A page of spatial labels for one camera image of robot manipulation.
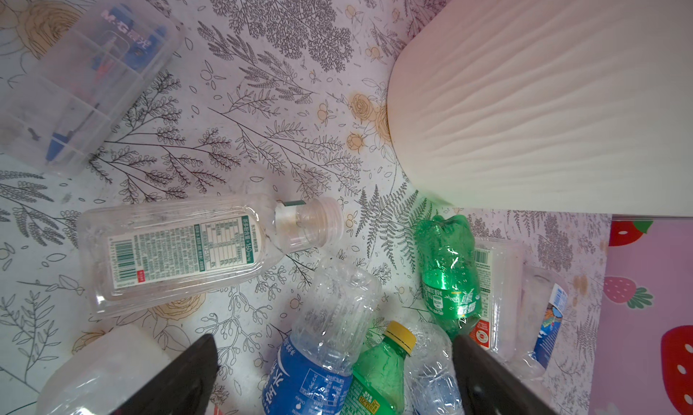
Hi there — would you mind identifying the clear bottle blue label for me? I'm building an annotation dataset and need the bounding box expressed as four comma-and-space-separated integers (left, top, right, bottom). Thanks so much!
262, 257, 383, 414
405, 322, 464, 415

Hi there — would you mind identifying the clear bottle red cap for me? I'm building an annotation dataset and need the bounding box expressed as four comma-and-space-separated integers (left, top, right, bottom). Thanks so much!
36, 325, 173, 414

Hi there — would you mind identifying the green bottle yellow cap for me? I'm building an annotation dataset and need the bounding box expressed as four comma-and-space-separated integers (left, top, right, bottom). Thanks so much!
341, 321, 417, 415

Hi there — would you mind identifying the white plastic waste bin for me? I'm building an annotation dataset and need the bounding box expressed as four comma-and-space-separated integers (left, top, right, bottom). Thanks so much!
387, 0, 692, 216

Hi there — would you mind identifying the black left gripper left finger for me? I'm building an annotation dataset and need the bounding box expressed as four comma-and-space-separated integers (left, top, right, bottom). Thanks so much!
112, 334, 219, 415

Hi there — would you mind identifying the clear plastic pen box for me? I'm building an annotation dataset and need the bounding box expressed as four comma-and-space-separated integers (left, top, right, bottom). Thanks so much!
1, 0, 184, 177

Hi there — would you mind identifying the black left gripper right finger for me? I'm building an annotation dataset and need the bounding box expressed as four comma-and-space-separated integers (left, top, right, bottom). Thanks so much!
452, 335, 556, 415

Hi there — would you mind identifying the clear bottle blue label middle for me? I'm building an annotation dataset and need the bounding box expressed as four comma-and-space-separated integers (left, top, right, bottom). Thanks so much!
405, 322, 464, 415

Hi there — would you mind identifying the clear bottle blue label left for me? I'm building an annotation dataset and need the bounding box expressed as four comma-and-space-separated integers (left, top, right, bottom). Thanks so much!
262, 257, 383, 414

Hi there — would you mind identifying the green bottle near bin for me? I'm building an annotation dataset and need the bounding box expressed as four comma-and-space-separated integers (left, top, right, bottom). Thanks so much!
414, 215, 483, 340

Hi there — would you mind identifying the square clear bottle green label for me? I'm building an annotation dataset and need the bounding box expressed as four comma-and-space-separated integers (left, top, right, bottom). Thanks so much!
77, 194, 344, 319

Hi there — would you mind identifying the square bottle blue artesian label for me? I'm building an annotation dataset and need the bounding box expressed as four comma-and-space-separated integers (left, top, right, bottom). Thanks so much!
510, 266, 570, 380

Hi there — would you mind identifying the clear bottle orange flower label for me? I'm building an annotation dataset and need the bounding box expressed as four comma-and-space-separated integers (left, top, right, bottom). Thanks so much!
469, 237, 525, 363

